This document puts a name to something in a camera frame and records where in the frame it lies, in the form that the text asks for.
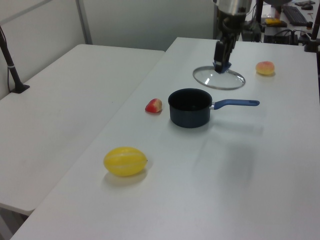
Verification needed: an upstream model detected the orange pink peach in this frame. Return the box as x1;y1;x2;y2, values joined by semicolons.
255;61;276;76

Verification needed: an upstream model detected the black pole with clamp base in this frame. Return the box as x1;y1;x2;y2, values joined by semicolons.
303;14;320;53

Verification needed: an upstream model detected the black pole with white band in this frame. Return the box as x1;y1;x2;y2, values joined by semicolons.
0;24;30;94

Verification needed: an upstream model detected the thin dark stand pole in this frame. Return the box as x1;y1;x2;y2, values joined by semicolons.
254;0;264;26

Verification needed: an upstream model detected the glass lid with blue knob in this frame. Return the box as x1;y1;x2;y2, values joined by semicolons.
192;61;246;91

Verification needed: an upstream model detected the dark blue saucepan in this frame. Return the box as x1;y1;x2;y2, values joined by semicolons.
167;88;261;129

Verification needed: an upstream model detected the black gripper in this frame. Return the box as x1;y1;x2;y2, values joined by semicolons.
213;9;247;75

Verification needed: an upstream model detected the black electronics box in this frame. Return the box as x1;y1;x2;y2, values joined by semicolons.
264;29;301;45

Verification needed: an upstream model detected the grey background machine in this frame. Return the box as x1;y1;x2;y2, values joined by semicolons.
243;21;263;42

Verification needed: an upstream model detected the yellow striped melon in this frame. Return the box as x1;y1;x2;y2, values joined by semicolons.
103;146;148;178

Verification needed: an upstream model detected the white side table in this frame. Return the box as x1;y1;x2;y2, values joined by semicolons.
0;44;166;217

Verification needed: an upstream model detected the red apple piece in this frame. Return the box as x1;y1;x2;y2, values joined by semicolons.
144;98;163;114

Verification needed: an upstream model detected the black keyboard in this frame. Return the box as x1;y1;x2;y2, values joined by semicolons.
282;5;307;26

